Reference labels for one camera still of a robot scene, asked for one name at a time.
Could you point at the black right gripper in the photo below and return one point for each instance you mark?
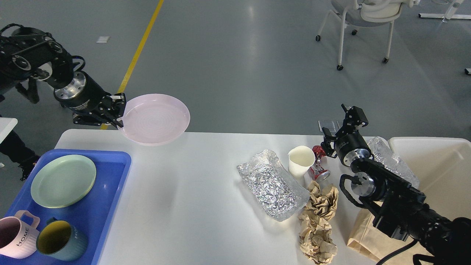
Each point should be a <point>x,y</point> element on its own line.
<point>351,145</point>

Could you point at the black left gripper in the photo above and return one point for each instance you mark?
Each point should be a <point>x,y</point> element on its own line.
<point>83,95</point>

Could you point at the pink plate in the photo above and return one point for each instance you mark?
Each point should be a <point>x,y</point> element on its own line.
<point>154,119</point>

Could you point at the dark green mug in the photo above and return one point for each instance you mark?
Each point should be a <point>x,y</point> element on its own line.
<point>62,240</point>

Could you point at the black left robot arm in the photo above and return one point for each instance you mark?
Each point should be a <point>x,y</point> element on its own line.
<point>30,55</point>

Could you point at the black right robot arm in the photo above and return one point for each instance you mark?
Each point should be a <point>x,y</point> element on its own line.
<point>399,209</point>

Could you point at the clear plastic bag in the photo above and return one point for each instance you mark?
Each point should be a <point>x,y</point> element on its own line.
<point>392,162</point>

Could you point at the crushed red soda can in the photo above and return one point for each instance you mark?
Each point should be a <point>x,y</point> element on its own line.
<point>317,172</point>

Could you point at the white paper cup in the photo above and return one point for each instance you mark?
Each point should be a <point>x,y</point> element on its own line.
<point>300,159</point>

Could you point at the white paper scrap on floor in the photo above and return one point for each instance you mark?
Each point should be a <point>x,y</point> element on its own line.
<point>103,39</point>

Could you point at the upper crumpled brown paper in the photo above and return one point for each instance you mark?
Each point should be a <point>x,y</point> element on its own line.
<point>323,202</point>

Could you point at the crumpled brown paper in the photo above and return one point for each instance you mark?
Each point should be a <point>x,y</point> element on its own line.
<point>315,238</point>
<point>323,202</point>

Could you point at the green plate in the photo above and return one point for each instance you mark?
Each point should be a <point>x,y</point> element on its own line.
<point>63,181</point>

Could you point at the crumpled silver foil bag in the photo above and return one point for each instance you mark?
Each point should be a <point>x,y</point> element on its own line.
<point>278,193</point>

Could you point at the black sneaker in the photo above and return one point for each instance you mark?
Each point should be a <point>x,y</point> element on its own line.
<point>27,166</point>

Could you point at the person leg black trousers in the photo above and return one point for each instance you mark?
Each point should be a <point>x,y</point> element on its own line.
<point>13,147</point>

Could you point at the blue plastic tray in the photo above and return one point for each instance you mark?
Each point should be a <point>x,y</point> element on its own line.
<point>92,215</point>

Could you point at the white plastic bin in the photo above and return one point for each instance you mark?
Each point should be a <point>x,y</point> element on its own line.
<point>443,167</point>

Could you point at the lower crumpled brown paper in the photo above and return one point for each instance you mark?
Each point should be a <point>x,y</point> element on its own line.
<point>315,238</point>

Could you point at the white office chair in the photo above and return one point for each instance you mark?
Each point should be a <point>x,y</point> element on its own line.
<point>364,14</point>

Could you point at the brown paper bag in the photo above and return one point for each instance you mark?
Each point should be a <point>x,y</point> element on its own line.
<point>369,241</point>

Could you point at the white stand base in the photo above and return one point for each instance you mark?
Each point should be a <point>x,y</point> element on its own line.
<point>450,13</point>

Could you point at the pink HOME mug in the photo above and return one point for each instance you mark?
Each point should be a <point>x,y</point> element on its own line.
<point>18,234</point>

